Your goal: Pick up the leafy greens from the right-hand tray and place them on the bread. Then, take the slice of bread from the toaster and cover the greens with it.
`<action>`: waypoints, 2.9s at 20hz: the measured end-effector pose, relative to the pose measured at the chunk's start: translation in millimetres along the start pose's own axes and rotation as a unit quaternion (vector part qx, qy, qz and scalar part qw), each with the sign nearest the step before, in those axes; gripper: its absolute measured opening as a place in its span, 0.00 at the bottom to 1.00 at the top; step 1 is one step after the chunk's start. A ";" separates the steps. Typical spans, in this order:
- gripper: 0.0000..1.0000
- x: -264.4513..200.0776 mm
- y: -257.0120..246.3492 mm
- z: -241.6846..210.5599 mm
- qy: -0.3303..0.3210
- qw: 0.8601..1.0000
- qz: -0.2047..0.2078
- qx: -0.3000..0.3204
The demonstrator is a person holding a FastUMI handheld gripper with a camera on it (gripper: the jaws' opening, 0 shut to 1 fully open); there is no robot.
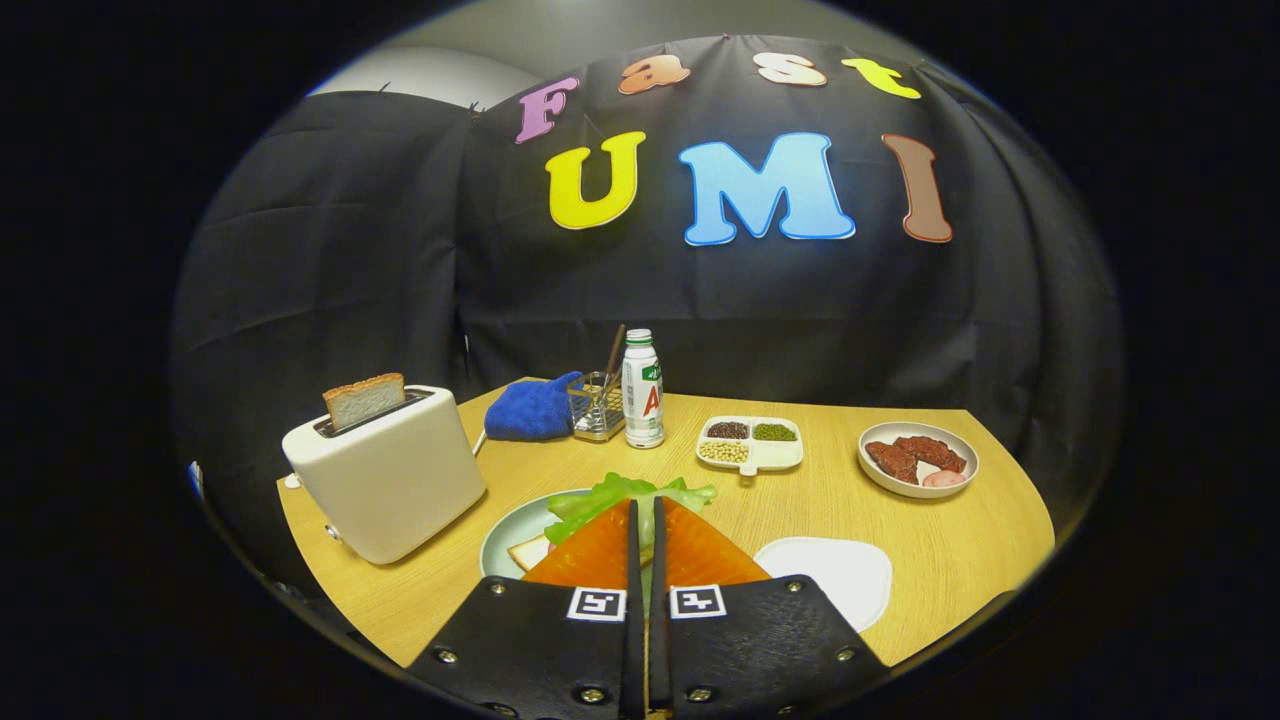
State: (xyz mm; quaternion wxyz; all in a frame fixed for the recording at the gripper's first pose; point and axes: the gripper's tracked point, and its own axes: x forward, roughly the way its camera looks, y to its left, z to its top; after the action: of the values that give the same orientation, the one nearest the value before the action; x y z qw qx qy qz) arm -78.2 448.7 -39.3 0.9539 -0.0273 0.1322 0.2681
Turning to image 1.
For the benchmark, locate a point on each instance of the browned toast slice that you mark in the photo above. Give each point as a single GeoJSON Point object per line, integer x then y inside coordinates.
{"type": "Point", "coordinates": [362, 400]}

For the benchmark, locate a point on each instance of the pink ham slice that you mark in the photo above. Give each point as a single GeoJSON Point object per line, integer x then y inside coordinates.
{"type": "Point", "coordinates": [944, 479]}

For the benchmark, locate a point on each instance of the white bottle with green label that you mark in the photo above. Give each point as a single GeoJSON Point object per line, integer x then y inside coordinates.
{"type": "Point", "coordinates": [643, 400]}

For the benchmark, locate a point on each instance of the white round meat plate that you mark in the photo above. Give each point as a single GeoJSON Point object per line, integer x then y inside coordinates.
{"type": "Point", "coordinates": [960, 445]}

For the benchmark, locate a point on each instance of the black backdrop cloth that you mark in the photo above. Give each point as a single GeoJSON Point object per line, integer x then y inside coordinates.
{"type": "Point", "coordinates": [800, 300]}

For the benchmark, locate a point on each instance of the white toaster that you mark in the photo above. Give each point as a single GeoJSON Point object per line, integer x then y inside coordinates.
{"type": "Point", "coordinates": [390, 480]}

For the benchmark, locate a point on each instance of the white divided dish of beans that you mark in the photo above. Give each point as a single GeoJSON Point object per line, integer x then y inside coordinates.
{"type": "Point", "coordinates": [750, 455]}

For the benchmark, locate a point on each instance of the pale green plate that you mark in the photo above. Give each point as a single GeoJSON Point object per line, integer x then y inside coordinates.
{"type": "Point", "coordinates": [515, 525]}

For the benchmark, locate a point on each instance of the blue cloth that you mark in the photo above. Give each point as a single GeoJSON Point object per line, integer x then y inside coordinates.
{"type": "Point", "coordinates": [530, 410]}

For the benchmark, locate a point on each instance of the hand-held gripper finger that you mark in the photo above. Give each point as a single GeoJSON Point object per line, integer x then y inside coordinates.
{"type": "Point", "coordinates": [657, 650]}
{"type": "Point", "coordinates": [635, 650]}

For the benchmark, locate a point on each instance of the brown chopstick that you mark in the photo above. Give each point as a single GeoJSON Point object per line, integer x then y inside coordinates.
{"type": "Point", "coordinates": [615, 350]}

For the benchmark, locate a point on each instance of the white bread slice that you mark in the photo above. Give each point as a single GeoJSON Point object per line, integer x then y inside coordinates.
{"type": "Point", "coordinates": [528, 552]}

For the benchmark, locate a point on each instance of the dark red meat slice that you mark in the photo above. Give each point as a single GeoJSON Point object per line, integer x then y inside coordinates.
{"type": "Point", "coordinates": [892, 462]}
{"type": "Point", "coordinates": [935, 453]}

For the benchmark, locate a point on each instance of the white square plate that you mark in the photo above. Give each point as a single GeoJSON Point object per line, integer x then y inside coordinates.
{"type": "Point", "coordinates": [830, 580]}

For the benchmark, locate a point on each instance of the green lettuce leaf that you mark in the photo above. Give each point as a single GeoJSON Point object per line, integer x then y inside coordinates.
{"type": "Point", "coordinates": [600, 500]}

